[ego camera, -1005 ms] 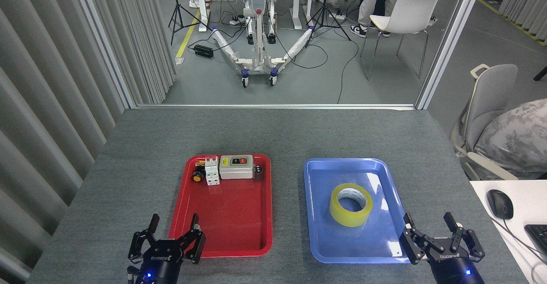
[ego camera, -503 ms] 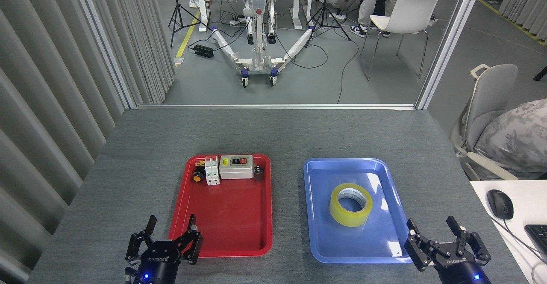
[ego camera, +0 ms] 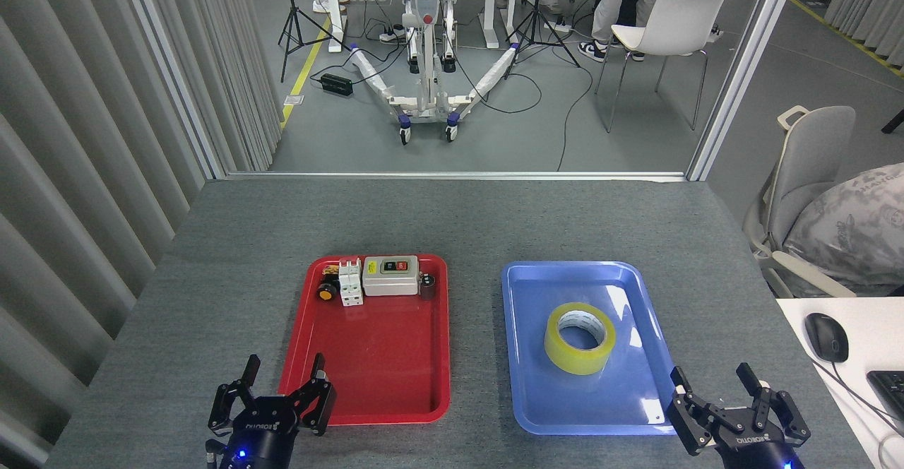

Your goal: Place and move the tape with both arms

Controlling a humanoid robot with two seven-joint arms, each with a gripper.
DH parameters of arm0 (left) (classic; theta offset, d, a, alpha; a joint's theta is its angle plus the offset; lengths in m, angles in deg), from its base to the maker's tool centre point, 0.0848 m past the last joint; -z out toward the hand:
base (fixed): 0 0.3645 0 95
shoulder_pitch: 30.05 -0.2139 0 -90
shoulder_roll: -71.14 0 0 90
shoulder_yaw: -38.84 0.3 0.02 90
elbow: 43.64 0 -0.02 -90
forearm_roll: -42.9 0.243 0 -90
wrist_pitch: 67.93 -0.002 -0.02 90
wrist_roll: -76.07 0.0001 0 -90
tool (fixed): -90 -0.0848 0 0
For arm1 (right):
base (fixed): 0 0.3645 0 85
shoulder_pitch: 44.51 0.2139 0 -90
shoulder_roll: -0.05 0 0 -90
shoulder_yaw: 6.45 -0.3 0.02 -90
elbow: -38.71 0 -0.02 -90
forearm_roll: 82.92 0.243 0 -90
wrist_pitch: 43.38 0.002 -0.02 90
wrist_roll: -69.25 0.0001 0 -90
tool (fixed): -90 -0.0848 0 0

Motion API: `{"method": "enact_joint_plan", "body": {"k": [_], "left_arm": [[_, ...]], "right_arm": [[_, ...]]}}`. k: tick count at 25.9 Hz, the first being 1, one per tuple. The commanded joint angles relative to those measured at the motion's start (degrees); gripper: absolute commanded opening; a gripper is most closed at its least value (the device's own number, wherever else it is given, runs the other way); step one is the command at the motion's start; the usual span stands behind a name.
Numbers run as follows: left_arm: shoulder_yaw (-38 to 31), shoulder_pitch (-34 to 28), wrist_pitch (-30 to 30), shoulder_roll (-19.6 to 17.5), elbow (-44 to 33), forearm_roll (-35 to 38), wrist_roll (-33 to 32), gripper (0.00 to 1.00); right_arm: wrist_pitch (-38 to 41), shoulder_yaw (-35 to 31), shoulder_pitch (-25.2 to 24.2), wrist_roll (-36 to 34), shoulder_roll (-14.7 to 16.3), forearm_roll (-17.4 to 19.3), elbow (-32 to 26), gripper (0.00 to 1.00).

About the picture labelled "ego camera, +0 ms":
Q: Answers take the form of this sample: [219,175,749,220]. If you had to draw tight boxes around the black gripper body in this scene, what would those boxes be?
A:
[710,430,806,469]
[222,396,301,469]

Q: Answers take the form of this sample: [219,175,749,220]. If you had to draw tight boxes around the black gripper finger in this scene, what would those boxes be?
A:
[286,353,337,436]
[208,354,261,436]
[736,362,811,449]
[667,366,742,456]

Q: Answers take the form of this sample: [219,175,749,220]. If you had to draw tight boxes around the yellow tape roll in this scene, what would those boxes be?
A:
[544,302,617,376]

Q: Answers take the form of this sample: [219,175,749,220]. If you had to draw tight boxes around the red plastic tray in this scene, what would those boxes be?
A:
[275,254,451,427]

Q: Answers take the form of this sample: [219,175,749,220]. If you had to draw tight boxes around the black computer mouse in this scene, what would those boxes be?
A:
[804,312,850,364]

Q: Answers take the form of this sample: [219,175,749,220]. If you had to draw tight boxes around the black keyboard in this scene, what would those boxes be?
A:
[866,370,904,420]

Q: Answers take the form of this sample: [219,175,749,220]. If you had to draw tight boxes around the white desk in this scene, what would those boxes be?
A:
[775,297,904,469]

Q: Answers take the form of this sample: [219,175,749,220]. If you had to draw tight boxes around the white circuit breaker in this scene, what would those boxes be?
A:
[338,259,365,307]

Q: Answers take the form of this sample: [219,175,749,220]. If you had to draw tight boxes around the blue plastic tray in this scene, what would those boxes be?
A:
[501,261,691,436]

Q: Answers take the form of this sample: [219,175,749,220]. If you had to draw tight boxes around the grey patterned cushion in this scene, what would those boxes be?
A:
[783,163,904,297]

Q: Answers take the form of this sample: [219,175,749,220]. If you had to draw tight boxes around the grey office chair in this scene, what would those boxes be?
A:
[743,105,857,299]

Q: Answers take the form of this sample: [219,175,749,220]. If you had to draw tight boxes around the grey pleated curtain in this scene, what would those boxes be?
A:
[0,0,285,469]
[823,0,904,78]

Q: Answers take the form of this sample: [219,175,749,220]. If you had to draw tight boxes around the white stand on wheels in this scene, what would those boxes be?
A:
[350,0,521,146]

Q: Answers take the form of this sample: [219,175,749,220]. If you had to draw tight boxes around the white plastic chair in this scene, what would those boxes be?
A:
[595,0,727,133]

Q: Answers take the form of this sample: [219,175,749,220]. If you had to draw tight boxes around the grey push button switch box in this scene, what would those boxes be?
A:
[362,255,420,297]

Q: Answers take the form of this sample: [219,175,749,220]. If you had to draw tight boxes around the silver frame rail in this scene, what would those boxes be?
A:
[226,170,687,182]

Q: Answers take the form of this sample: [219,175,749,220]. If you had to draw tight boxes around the silver frame post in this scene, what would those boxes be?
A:
[686,0,806,182]

